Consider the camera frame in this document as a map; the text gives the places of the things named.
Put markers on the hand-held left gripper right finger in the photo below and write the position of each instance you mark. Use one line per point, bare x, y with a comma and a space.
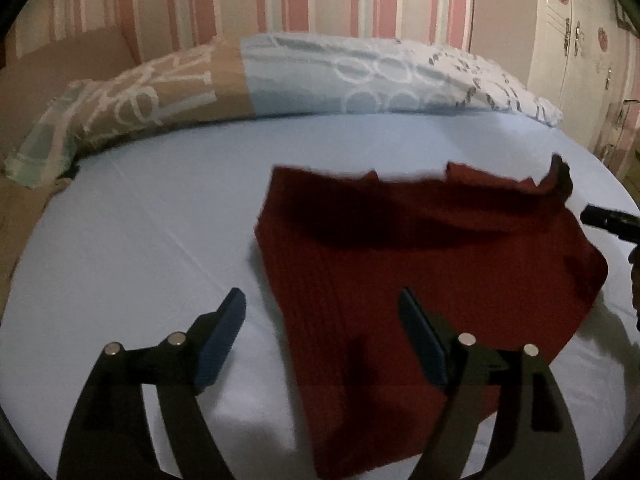
422, 335

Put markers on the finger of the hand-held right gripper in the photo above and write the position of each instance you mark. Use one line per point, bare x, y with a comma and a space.
607, 220

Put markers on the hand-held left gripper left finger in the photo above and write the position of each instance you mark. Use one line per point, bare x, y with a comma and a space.
220, 340

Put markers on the dark red knit sweater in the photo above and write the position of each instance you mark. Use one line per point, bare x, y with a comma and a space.
400, 240

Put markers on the white wardrobe with red decals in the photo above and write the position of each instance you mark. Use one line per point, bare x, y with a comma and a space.
555, 60

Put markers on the patterned pillow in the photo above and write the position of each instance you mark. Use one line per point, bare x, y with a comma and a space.
290, 80

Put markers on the beige padded headboard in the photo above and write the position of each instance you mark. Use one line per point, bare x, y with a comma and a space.
50, 75

